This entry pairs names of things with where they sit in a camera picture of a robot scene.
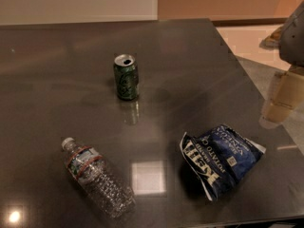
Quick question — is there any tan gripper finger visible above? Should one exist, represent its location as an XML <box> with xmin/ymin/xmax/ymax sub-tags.
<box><xmin>263</xmin><ymin>66</ymin><xmax>304</xmax><ymax>124</ymax></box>

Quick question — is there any blue chip bag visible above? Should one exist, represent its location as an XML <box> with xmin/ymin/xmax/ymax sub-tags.
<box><xmin>180</xmin><ymin>124</ymin><xmax>266</xmax><ymax>201</ymax></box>

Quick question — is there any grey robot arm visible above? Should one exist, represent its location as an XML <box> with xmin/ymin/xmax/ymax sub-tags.
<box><xmin>261</xmin><ymin>2</ymin><xmax>304</xmax><ymax>124</ymax></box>

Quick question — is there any clear plastic water bottle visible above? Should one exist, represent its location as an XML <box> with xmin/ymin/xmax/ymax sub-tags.
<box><xmin>62</xmin><ymin>138</ymin><xmax>135</xmax><ymax>219</ymax></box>

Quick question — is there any green soda can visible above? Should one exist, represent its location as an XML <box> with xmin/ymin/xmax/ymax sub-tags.
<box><xmin>113</xmin><ymin>54</ymin><xmax>139</xmax><ymax>101</ymax></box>

